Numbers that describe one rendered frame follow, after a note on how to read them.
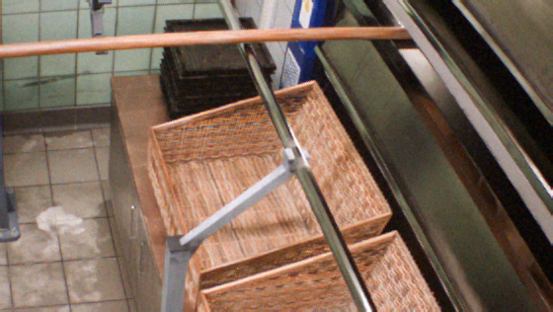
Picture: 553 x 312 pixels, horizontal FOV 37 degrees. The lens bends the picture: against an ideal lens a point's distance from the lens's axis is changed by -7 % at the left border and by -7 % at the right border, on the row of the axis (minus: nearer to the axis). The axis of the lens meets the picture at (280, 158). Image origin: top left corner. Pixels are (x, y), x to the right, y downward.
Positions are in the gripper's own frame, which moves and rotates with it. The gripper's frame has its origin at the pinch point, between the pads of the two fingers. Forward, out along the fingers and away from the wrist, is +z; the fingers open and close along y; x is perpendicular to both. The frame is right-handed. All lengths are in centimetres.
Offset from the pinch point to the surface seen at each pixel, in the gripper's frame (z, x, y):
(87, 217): -59, -6, 119
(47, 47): 9.4, 13.6, -1.1
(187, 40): 9.6, -17.9, -1.1
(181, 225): 19, -19, 47
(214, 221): 47, -18, 17
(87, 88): -113, -12, 101
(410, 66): 20, -68, 0
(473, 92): 64, -54, -26
